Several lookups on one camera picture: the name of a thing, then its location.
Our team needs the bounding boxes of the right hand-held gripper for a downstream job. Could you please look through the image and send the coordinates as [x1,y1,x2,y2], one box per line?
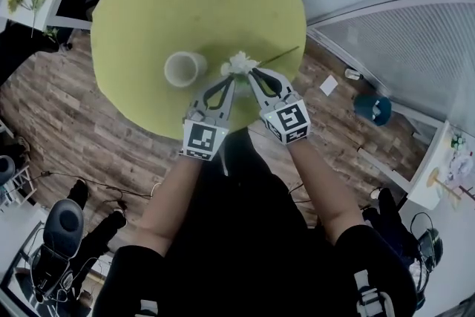
[246,67,312,146]

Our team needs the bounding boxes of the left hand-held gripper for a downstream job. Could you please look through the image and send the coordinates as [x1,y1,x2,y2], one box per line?
[180,74,237,162]

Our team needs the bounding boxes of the white flowers bunch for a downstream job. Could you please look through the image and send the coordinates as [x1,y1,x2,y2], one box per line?
[220,45,301,86]

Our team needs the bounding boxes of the white vase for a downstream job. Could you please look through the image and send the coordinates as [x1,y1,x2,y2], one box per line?
[163,50,208,88]

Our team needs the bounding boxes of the person's left forearm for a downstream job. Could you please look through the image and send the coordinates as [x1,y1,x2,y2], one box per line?
[139,157,203,255]

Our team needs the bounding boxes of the person's right forearm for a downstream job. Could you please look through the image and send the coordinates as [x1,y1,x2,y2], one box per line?
[287,139,367,246]

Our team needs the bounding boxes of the white paper sheet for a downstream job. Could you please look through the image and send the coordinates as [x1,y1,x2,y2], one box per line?
[319,74,339,97]

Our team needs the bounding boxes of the green cloth round table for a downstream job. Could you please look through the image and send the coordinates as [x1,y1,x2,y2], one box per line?
[90,0,307,141]

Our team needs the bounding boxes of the person's black shirt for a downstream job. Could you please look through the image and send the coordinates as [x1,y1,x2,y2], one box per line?
[92,129,416,317]

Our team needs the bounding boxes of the wooden stand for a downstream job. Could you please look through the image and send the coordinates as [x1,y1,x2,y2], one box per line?
[426,166,463,202]

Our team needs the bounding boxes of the green white ornament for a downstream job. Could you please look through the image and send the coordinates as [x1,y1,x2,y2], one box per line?
[451,133,468,151]

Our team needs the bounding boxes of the crumpled clear plastic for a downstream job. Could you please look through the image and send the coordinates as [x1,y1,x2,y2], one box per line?
[445,151,475,183]

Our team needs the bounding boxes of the white rack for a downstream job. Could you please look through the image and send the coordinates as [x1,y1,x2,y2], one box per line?
[0,163,38,211]

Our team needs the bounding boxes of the dark round chair back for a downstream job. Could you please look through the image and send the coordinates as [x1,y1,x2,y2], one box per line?
[0,154,16,187]

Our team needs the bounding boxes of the black floor cable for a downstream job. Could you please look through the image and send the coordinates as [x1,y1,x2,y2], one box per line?
[29,170,155,202]

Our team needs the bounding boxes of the grey harness strap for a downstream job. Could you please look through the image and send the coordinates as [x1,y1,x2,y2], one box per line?
[353,269,396,317]
[135,298,159,317]

